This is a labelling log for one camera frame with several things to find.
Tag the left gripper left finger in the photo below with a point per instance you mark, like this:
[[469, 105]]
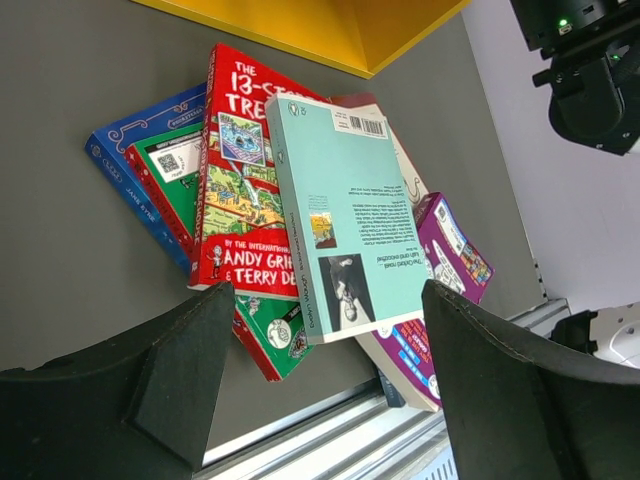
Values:
[[138, 405]]

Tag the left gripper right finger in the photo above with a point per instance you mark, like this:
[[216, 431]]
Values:
[[520, 406]]

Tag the red 13-Storey Treehouse book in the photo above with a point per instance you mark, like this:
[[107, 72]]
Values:
[[240, 234]]

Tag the dark blue Nineteen Eighty-Four book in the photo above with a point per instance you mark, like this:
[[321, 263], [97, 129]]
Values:
[[393, 398]]

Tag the green treehouse book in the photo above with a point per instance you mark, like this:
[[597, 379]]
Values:
[[167, 166]]

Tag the purple 117-Storey Treehouse book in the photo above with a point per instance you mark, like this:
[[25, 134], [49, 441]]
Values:
[[454, 261]]

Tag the cream red-edged book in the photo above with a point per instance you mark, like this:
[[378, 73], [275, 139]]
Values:
[[400, 165]]

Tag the yellow wooden shelf cabinet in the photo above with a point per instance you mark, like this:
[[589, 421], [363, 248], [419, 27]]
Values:
[[357, 37]]

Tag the slotted cable duct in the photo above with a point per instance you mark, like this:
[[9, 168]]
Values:
[[437, 464]]

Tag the aluminium mounting rail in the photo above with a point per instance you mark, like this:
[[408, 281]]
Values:
[[346, 436]]

